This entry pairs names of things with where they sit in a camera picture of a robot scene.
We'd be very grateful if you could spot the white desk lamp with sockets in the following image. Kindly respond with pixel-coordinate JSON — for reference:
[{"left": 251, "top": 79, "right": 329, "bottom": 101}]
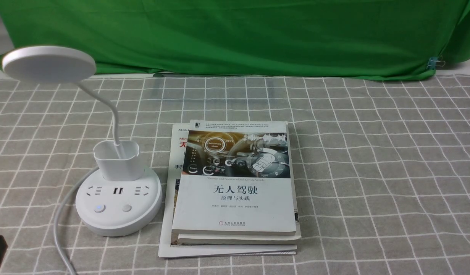
[{"left": 2, "top": 45, "right": 163, "bottom": 237}]

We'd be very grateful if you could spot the large thin bottom book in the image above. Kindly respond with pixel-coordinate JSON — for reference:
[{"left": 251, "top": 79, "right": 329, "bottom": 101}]
[{"left": 158, "top": 123, "right": 297, "bottom": 258}]

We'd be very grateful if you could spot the middle book under textbook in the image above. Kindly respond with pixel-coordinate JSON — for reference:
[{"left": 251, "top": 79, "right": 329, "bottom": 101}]
[{"left": 177, "top": 122, "right": 302, "bottom": 245}]

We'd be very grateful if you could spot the white self-driving textbook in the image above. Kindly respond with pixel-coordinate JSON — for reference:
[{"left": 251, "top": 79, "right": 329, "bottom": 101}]
[{"left": 172, "top": 120, "right": 297, "bottom": 236}]

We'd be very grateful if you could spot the grey checkered tablecloth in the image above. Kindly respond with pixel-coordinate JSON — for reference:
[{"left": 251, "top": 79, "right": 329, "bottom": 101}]
[{"left": 0, "top": 75, "right": 470, "bottom": 275}]

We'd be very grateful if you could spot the green backdrop cloth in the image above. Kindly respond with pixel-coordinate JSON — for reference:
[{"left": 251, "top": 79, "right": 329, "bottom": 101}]
[{"left": 0, "top": 0, "right": 470, "bottom": 81}]

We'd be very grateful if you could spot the blue binder clip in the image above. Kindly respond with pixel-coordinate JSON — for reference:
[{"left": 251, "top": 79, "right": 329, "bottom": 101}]
[{"left": 426, "top": 56, "right": 446, "bottom": 70}]

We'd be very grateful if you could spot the white lamp power cable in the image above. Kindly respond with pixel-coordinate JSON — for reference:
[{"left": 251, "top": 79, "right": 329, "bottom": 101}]
[{"left": 53, "top": 166, "right": 100, "bottom": 275}]

